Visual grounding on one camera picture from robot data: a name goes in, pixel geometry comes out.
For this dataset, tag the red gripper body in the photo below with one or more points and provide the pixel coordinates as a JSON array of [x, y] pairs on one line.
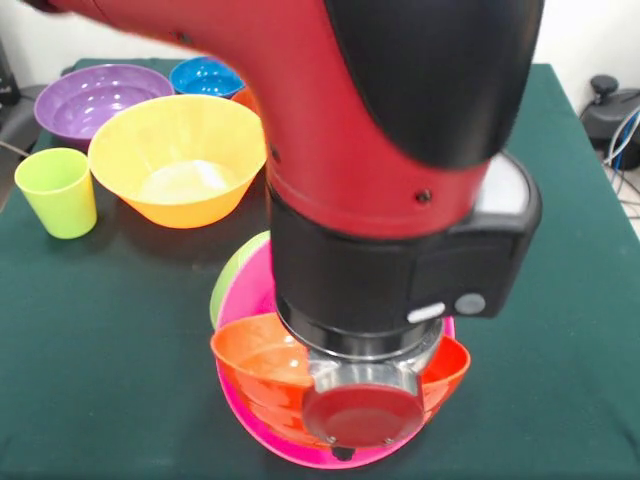
[[362, 417]]

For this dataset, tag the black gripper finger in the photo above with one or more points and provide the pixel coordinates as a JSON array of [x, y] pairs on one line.
[[343, 453]]

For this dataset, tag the wide orange-red bowl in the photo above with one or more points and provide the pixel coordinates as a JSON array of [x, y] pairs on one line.
[[260, 370]]

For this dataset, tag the pink bowl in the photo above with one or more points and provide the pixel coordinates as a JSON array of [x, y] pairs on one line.
[[250, 290]]

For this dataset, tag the green bowl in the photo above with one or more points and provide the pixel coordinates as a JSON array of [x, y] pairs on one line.
[[230, 280]]

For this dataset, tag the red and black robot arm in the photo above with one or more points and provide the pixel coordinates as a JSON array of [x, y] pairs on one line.
[[380, 150]]

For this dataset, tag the dark green tablecloth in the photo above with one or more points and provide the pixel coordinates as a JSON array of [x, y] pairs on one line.
[[525, 375]]

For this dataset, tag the large yellow-orange bowl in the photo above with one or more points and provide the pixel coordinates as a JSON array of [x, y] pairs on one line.
[[175, 150]]

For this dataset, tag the small orange-red bowl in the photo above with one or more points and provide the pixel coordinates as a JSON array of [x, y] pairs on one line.
[[247, 100]]

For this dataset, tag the lime yellow cup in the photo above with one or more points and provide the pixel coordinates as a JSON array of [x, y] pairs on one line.
[[57, 200]]

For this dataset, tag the blue bowl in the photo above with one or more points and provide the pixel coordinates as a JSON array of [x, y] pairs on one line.
[[205, 77]]

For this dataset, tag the purple bowl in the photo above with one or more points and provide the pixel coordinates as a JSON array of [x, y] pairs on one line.
[[75, 105]]

